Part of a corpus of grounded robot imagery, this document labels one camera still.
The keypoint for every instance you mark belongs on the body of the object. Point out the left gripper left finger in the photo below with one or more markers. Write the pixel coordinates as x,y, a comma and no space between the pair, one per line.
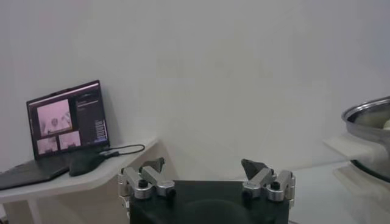
152,179

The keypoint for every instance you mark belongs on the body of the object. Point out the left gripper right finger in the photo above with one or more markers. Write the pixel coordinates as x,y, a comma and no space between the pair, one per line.
259,179

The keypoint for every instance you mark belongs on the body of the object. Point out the white steamed baozi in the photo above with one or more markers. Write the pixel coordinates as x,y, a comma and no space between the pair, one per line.
387,124

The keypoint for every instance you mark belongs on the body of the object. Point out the small black usb hub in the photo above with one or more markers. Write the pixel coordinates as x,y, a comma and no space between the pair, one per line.
109,153

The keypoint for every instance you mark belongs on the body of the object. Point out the white side table with mouse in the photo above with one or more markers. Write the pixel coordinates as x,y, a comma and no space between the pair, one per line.
91,179

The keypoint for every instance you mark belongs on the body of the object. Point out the black computer mouse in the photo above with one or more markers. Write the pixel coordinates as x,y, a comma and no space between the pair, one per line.
85,162

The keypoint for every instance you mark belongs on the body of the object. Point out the black laptop dark screen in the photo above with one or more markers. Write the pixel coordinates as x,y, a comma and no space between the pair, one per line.
85,115

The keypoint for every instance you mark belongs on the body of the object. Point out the stainless steel pot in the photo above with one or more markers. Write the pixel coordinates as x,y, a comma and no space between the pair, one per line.
365,117

